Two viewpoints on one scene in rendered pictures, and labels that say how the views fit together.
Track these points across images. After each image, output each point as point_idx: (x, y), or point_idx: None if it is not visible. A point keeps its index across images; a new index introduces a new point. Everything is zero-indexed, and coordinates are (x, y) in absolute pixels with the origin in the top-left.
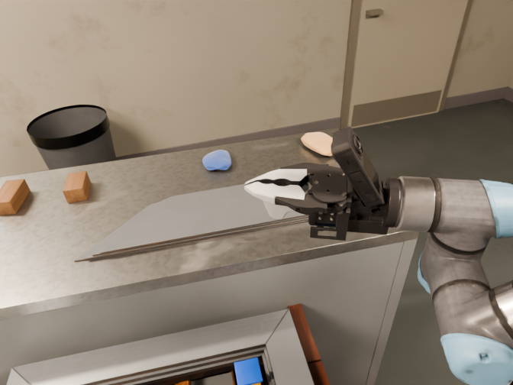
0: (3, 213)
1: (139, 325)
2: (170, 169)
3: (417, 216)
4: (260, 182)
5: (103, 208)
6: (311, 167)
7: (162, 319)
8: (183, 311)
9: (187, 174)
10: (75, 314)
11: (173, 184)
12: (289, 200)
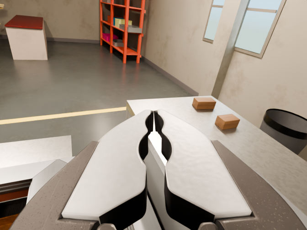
0: (193, 105)
1: (157, 195)
2: (287, 164)
3: None
4: (147, 115)
5: (220, 138)
6: (271, 229)
7: (164, 209)
8: (172, 222)
9: (292, 178)
10: (148, 154)
11: (272, 170)
12: (72, 169)
